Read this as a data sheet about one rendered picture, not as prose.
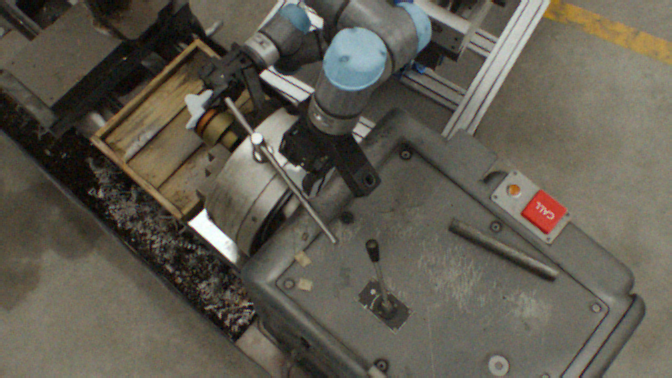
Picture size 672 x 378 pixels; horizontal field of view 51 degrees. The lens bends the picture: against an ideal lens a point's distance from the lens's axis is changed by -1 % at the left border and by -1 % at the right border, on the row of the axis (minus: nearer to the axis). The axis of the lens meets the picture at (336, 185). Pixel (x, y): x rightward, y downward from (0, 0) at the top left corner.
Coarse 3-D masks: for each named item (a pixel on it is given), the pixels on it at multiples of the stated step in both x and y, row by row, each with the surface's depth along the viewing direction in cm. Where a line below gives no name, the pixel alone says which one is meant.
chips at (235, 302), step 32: (0, 96) 207; (32, 128) 204; (64, 160) 201; (96, 160) 200; (96, 192) 198; (128, 192) 198; (128, 224) 192; (160, 224) 190; (160, 256) 189; (192, 256) 189; (192, 288) 187; (224, 288) 189; (224, 320) 187
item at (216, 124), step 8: (208, 112) 144; (216, 112) 145; (224, 112) 145; (200, 120) 144; (208, 120) 144; (216, 120) 143; (224, 120) 144; (232, 120) 144; (200, 128) 145; (208, 128) 143; (216, 128) 143; (224, 128) 142; (200, 136) 146; (208, 136) 144; (216, 136) 143; (224, 136) 144; (232, 136) 143; (208, 144) 145; (224, 144) 144; (232, 144) 143; (232, 152) 148
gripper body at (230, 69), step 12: (240, 48) 151; (216, 60) 148; (228, 60) 150; (240, 60) 151; (252, 60) 150; (204, 72) 147; (216, 72) 148; (228, 72) 147; (240, 72) 150; (204, 84) 150; (216, 84) 147; (240, 84) 149; (228, 96) 148
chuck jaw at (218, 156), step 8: (216, 144) 143; (208, 152) 142; (216, 152) 143; (224, 152) 143; (208, 160) 146; (216, 160) 142; (224, 160) 142; (208, 168) 141; (216, 168) 141; (208, 176) 140; (216, 176) 140; (200, 184) 139; (208, 184) 139; (200, 192) 139
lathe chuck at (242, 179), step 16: (256, 128) 131; (272, 128) 131; (288, 128) 132; (240, 144) 130; (272, 144) 130; (240, 160) 129; (256, 160) 129; (224, 176) 130; (240, 176) 129; (256, 176) 129; (272, 176) 128; (208, 192) 133; (224, 192) 131; (240, 192) 130; (256, 192) 129; (208, 208) 136; (224, 208) 133; (240, 208) 131; (224, 224) 135; (240, 224) 132
